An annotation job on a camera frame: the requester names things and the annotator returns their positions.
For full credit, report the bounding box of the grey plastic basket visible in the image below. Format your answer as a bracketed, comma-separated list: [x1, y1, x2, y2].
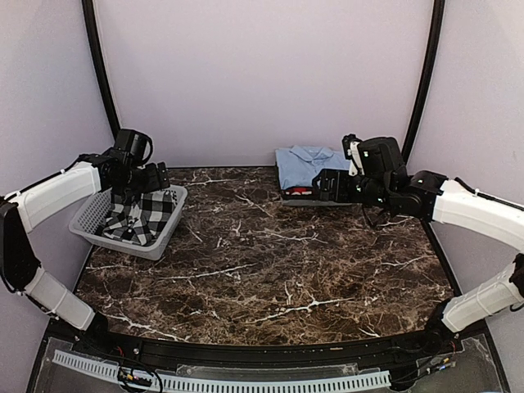
[69, 186, 187, 260]

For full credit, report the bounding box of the left black frame post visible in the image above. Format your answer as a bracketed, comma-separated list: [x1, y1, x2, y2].
[81, 0, 120, 139]

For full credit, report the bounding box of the folded light blue shirt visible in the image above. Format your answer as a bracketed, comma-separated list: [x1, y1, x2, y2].
[275, 145, 350, 190]

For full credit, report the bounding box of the white slotted cable duct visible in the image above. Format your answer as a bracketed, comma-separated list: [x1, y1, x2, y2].
[52, 350, 391, 393]

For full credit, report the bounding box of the black frame post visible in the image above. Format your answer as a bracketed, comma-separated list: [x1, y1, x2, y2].
[401, 0, 445, 163]
[81, 0, 120, 139]

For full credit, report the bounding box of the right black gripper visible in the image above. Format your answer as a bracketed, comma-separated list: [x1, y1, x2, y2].
[313, 167, 393, 210]

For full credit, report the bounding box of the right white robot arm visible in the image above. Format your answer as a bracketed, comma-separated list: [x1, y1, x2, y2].
[312, 134, 523, 355]

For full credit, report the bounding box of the black white plaid shirt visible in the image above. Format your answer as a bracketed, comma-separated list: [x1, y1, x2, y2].
[95, 189, 178, 246]

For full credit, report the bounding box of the right black frame post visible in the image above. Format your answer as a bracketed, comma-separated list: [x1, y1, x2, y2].
[401, 0, 445, 163]

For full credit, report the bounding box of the folded red black shirt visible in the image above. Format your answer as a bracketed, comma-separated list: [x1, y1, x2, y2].
[282, 187, 318, 199]

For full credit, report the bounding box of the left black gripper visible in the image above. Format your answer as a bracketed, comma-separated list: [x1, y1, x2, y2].
[115, 161, 169, 201]

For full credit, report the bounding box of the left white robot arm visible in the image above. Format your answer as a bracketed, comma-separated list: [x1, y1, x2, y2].
[1, 129, 169, 357]

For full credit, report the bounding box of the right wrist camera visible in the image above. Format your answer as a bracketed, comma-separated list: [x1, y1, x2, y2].
[342, 133, 364, 176]

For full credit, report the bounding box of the black front rail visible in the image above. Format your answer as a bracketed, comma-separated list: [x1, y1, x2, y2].
[44, 322, 451, 370]

